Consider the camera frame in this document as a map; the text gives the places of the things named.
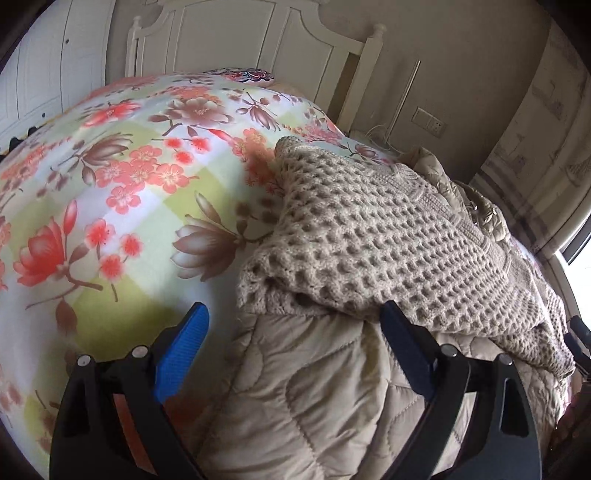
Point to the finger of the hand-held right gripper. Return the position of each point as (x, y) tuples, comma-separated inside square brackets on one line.
[(577, 339)]

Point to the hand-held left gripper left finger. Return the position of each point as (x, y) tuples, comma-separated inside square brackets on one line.
[(184, 350)]

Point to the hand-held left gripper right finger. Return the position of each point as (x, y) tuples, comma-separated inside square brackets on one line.
[(406, 341)]

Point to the beige crocheted knit blanket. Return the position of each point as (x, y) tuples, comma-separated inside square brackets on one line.
[(369, 230)]

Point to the beige quilted comforter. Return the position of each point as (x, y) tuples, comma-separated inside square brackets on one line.
[(300, 392)]

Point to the window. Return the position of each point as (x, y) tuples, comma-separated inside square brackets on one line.
[(579, 272)]

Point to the floral bed sheet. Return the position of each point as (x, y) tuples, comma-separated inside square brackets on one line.
[(115, 184)]

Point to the striped beige curtain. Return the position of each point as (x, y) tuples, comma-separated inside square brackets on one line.
[(540, 138)]

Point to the thin white pole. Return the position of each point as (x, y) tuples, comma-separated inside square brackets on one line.
[(404, 101)]

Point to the pale yellow pillow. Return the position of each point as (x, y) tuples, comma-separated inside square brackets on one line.
[(284, 87)]

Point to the dark patterned pillow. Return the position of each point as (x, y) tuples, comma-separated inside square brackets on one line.
[(244, 75)]

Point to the white wardrobe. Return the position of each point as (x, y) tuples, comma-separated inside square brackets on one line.
[(55, 69)]

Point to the white bed headboard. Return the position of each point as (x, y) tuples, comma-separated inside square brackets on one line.
[(231, 37)]

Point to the wall socket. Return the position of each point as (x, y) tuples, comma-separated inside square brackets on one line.
[(429, 121)]

